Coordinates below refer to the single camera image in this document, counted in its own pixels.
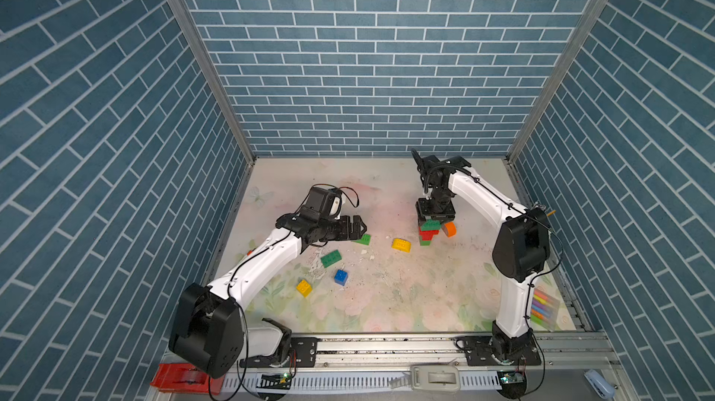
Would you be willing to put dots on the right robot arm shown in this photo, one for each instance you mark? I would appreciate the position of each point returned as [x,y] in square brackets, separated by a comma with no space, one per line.
[521,247]

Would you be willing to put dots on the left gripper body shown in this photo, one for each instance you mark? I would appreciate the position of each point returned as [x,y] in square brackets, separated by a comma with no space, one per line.
[331,229]

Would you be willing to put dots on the light blue stapler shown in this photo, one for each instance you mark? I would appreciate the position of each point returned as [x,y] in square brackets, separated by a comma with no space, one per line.
[599,385]

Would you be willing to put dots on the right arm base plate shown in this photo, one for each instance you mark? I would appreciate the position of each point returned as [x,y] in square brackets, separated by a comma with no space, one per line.
[483,351]

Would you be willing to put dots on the small yellow lego brick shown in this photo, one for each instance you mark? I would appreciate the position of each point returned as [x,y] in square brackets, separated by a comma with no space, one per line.
[304,288]

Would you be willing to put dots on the small blue lego brick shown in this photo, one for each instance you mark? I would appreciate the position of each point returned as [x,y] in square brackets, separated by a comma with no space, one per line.
[341,277]

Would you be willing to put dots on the orange round lego piece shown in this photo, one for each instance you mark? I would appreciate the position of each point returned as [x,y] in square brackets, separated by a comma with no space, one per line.
[449,229]

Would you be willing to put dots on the long green lego brick back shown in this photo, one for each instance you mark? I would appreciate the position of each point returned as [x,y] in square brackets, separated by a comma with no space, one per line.
[364,240]

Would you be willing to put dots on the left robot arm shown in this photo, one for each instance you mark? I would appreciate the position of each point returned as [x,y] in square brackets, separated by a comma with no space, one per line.
[210,327]

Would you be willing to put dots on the white slotted cable duct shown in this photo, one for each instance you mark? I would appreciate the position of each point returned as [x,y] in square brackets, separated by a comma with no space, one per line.
[359,382]

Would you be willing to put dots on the yellow rounded lego brick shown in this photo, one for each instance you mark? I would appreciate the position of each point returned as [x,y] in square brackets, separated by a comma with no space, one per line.
[401,245]

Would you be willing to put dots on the long green lego brick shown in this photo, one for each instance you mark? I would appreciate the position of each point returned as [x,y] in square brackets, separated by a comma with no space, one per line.
[364,240]
[331,258]
[430,225]

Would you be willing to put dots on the red tape dispenser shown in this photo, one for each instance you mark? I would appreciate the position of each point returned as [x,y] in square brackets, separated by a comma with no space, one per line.
[183,378]

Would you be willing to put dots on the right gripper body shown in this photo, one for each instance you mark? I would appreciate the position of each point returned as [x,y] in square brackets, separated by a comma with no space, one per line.
[436,207]

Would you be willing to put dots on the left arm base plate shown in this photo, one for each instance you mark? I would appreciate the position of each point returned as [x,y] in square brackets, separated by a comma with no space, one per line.
[303,349]

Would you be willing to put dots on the long green lego brick middle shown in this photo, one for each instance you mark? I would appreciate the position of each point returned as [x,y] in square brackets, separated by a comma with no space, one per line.
[331,258]

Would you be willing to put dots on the long green lego brick front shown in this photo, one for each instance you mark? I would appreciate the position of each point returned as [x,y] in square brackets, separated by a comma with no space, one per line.
[430,225]

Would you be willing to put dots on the pack of coloured markers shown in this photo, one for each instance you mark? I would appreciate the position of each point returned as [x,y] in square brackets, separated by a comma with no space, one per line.
[545,310]

